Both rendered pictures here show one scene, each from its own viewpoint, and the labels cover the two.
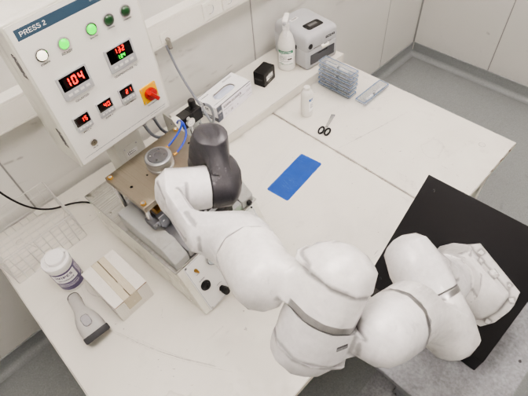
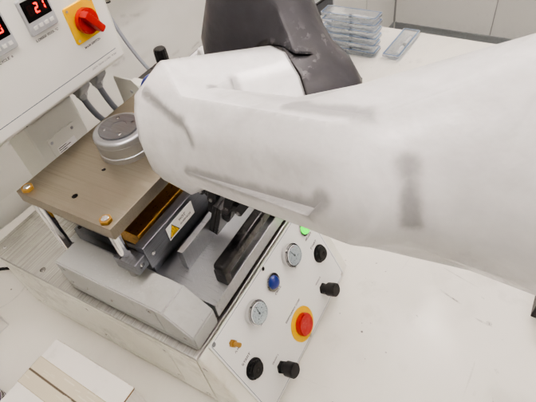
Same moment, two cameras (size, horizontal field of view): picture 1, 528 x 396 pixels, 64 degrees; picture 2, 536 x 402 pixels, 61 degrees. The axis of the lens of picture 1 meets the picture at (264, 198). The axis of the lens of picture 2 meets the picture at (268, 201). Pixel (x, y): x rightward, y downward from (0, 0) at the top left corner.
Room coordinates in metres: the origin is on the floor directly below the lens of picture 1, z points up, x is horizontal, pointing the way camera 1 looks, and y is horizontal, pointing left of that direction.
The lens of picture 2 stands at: (0.29, 0.19, 1.50)
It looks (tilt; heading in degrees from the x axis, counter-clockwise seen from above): 45 degrees down; 350
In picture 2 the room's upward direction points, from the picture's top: 10 degrees counter-clockwise
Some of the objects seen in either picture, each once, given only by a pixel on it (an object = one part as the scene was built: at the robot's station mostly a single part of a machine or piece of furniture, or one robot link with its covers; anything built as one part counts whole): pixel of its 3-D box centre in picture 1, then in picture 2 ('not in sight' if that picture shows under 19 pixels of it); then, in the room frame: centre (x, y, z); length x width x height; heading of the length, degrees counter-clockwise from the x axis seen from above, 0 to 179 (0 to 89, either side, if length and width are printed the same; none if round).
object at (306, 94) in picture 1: (306, 100); not in sight; (1.43, -0.23, 0.82); 0.05 x 0.05 x 0.14
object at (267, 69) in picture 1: (264, 74); not in sight; (1.64, -0.06, 0.83); 0.09 x 0.06 x 0.07; 142
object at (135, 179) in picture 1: (161, 161); (127, 147); (0.90, 0.29, 1.08); 0.31 x 0.24 x 0.13; 134
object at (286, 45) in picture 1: (286, 42); not in sight; (1.73, -0.18, 0.92); 0.09 x 0.08 x 0.25; 165
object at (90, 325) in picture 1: (82, 314); not in sight; (0.58, 0.59, 0.79); 0.20 x 0.08 x 0.08; 40
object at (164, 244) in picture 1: (152, 236); (134, 291); (0.72, 0.34, 0.97); 0.25 x 0.05 x 0.07; 44
